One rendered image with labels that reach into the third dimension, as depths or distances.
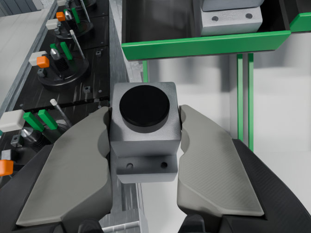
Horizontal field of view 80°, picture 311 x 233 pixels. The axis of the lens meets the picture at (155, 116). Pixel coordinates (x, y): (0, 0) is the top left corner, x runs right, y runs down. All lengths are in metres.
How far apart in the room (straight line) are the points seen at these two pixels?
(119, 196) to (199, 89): 0.22
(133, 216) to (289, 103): 0.31
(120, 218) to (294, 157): 0.41
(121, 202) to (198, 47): 0.27
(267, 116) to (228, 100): 0.08
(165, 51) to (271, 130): 0.25
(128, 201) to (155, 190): 0.12
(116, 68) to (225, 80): 0.36
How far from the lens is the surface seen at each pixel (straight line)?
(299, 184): 0.52
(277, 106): 0.36
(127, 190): 0.35
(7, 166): 0.33
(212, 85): 0.31
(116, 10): 0.27
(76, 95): 0.52
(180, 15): 0.20
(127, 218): 0.34
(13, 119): 0.52
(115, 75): 0.55
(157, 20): 0.20
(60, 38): 0.77
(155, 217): 0.44
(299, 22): 0.22
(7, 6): 2.40
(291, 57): 0.38
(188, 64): 0.30
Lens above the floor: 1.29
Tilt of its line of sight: 51 degrees down
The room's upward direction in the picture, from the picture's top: 8 degrees counter-clockwise
